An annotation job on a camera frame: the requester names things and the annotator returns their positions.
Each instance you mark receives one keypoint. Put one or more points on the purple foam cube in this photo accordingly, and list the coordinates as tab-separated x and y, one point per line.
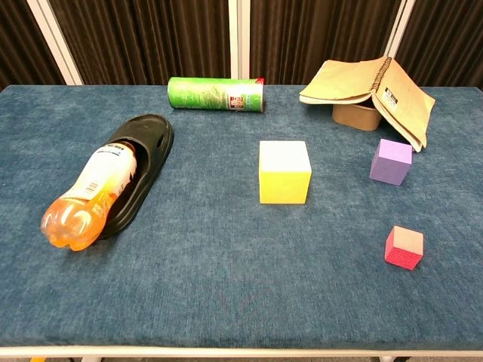
388	166

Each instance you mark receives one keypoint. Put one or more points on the small pink foam cube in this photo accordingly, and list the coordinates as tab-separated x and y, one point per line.
402	250

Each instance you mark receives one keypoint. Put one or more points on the large yellow foam cube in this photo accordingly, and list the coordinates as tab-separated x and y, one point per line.
283	181

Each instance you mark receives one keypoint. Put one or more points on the blue table cloth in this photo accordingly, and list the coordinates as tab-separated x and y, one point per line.
211	264

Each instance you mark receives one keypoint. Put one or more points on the green chips can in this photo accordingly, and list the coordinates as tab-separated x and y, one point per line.
207	96

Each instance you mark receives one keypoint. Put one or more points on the black rubber clog shoe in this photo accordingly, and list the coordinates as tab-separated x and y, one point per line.
151	151

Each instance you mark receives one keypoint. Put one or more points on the brown paper bowl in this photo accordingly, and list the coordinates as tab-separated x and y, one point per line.
354	117

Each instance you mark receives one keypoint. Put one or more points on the orange drink plastic bottle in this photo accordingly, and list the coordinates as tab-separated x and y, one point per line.
94	188

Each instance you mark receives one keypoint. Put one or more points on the brown spiral notebook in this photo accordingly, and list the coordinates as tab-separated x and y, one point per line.
400	94

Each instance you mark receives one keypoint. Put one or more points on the white partition post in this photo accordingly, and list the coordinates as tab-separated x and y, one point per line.
239	37
54	41
400	28

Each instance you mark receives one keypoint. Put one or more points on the white table frame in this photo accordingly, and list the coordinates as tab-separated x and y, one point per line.
226	352

